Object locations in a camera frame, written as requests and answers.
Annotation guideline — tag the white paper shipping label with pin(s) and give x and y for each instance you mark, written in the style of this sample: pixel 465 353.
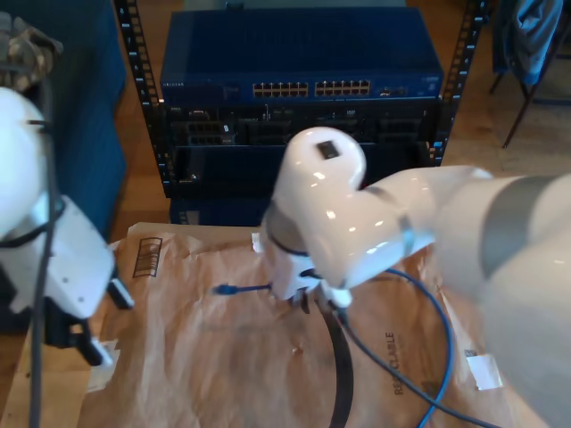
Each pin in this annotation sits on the white paper shipping label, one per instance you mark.
pixel 105 379

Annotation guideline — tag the long white tape strip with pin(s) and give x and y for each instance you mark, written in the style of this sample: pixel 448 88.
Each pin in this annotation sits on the long white tape strip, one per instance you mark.
pixel 256 243

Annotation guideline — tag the brown packing paper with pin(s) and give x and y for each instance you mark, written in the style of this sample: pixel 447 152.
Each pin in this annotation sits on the brown packing paper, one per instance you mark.
pixel 201 356

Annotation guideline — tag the blue metal case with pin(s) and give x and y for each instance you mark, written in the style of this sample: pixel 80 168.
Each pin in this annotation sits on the blue metal case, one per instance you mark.
pixel 214 211

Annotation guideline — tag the black rack tray red light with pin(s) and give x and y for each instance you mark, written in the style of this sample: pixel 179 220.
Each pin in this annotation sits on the black rack tray red light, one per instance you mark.
pixel 223 169

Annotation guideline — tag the blue sofa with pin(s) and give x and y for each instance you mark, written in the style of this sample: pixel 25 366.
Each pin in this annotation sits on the blue sofa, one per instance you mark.
pixel 89 134

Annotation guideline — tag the black rack server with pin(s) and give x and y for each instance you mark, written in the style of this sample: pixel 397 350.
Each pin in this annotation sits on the black rack server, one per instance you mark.
pixel 201 129

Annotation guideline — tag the short white tape strip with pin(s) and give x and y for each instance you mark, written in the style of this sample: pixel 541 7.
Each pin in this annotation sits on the short white tape strip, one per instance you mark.
pixel 484 370

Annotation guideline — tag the camouflage cloth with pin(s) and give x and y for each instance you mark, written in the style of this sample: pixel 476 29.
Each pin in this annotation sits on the camouflage cloth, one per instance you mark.
pixel 31 49

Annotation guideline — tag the dark metal chair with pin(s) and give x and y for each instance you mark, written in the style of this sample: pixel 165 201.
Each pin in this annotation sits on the dark metal chair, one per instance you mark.
pixel 513 125

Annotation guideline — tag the blue-grey jacket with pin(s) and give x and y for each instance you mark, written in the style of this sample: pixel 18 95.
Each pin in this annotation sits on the blue-grey jacket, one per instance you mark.
pixel 526 35

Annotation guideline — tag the black rack frame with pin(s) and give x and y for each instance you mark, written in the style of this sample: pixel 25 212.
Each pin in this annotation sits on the black rack frame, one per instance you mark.
pixel 134 44

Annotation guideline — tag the blue network switch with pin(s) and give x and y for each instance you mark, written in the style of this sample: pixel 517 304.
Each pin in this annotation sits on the blue network switch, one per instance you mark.
pixel 290 44

